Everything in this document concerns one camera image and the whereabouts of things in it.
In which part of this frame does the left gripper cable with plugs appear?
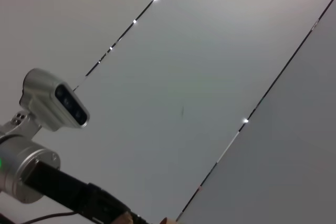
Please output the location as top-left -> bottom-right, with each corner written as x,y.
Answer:
19,211 -> 78,224

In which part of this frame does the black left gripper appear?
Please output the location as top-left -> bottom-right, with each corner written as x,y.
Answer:
25,159 -> 148,224

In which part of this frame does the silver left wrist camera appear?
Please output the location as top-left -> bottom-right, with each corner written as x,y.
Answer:
19,68 -> 90,132

